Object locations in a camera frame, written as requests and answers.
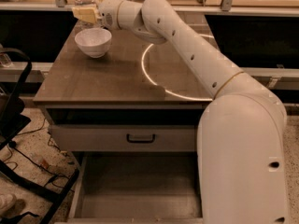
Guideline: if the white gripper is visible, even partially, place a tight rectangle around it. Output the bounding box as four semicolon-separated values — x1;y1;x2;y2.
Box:
72;0;124;29

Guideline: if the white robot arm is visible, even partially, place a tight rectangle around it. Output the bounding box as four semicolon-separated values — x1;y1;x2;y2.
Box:
72;0;290;224

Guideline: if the white ceramic bowl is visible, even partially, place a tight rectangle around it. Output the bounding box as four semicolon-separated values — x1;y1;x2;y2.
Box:
75;28;112;58

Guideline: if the wooden drawer cabinet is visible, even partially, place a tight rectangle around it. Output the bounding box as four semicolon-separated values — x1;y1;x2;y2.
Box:
33;10;216;224

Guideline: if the open bottom drawer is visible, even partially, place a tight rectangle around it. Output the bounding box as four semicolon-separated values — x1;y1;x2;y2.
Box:
67;153;203;224

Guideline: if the white shoe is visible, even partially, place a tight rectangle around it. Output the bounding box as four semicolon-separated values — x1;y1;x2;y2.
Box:
0;193;17;215

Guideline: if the metal shelf rail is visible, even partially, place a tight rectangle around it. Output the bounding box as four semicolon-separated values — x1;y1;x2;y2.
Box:
0;0;299;17

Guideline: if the closed drawer with black handle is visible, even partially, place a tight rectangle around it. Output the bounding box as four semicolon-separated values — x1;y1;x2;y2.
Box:
49;125;196;152

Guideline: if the black cart frame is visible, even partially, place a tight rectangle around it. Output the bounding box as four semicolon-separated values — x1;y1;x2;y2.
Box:
0;47;79;224

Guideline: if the black floor cable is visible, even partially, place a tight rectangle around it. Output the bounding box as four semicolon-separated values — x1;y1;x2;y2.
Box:
0;119;76;193

